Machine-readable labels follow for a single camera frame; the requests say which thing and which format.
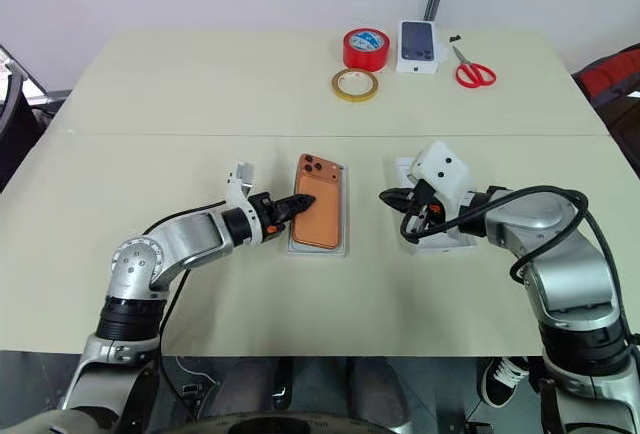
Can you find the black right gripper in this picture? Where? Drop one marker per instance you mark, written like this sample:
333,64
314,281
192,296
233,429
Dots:
429,204

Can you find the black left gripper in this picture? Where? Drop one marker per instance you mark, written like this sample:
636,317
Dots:
264,209

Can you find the orange smartphone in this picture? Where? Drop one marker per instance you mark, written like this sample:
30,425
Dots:
320,214

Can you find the white phone box lid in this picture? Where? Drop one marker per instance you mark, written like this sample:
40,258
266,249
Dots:
445,246

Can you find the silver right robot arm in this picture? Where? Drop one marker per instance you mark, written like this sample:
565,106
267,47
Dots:
540,224

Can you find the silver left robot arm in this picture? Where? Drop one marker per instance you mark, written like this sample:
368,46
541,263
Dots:
185,239

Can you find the white box with phone print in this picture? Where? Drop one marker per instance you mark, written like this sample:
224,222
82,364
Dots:
418,50

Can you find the yellow tape roll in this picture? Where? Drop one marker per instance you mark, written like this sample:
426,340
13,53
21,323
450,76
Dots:
355,85

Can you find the red tape roll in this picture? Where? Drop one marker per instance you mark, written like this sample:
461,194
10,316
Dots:
364,49

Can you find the small black clip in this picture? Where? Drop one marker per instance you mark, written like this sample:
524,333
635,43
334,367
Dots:
456,37

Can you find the black and white sneaker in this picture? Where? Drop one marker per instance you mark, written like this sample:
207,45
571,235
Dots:
501,379

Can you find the red and black bag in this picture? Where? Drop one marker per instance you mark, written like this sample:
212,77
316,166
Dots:
612,76

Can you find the black chair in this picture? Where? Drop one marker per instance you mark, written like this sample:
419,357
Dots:
14,124

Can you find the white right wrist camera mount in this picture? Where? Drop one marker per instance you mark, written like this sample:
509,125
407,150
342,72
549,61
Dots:
442,166

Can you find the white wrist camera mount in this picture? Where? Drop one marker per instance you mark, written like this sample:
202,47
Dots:
442,166
239,189

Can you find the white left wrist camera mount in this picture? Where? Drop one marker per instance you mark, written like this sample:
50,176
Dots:
239,189

